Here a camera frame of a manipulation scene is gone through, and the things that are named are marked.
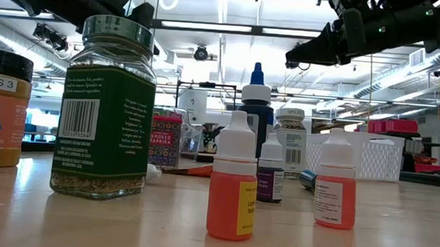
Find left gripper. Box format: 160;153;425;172
128;0;157;31

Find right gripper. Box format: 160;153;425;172
284;4;370;69

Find blue colouring bottle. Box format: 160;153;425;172
235;60;279;161

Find white lid spice jar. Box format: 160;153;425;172
270;106;310;180

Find green lid herb jar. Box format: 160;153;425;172
49;12;162;204

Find white perforated basket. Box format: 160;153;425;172
303;128;406;184

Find blue cylindrical tube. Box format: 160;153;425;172
297;168;318;191

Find orange bottle white label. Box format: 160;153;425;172
312;125;362;231

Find black lid orange spice jar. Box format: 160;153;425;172
0;47;35;170

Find brown snack packet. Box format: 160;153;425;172
161;161;215;178

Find orange bottle yellow label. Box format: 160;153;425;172
205;108;263;243

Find white appliance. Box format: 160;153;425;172
176;87;209;125

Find red storage bins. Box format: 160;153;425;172
367;115;421;138

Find smoked paprika tin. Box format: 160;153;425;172
147;114;184;170

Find small potted plant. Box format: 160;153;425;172
201;123;225;155

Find black ceiling camera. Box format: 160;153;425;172
192;44;210;63
31;21;71;53

